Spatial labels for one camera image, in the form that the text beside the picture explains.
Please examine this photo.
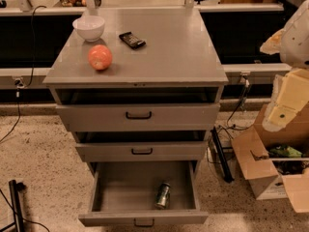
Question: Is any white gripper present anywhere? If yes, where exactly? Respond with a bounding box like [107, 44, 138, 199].
[260, 0, 309, 131]

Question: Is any green soda can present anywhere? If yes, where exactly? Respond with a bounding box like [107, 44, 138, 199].
[155, 183, 171, 209]

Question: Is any bottom grey drawer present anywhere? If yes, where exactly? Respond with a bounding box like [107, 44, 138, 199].
[79, 161, 208, 227]

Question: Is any grey drawer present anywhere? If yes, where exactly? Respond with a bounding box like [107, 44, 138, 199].
[75, 142, 207, 162]
[56, 103, 219, 132]
[79, 161, 208, 227]

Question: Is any middle grey drawer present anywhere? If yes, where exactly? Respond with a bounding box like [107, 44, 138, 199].
[75, 142, 207, 162]

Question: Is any top grey drawer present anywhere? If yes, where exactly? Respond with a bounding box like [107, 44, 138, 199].
[56, 103, 219, 132]

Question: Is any green snack bag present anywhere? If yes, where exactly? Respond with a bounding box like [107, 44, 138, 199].
[268, 145, 302, 158]

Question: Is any cardboard box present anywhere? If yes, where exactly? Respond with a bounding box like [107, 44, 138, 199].
[232, 105, 309, 213]

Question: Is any black chip bag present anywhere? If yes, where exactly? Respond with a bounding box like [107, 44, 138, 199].
[119, 32, 146, 49]

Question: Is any orange red apple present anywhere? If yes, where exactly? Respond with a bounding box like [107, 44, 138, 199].
[88, 44, 112, 71]

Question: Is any white bowl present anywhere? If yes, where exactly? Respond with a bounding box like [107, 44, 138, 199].
[72, 15, 105, 42]

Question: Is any black stand leg left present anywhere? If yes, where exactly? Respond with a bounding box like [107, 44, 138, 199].
[0, 180, 26, 232]

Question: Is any black cables right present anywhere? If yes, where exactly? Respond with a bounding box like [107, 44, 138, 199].
[206, 77, 255, 166]

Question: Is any black cable left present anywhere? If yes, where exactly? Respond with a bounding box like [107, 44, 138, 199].
[0, 5, 48, 144]

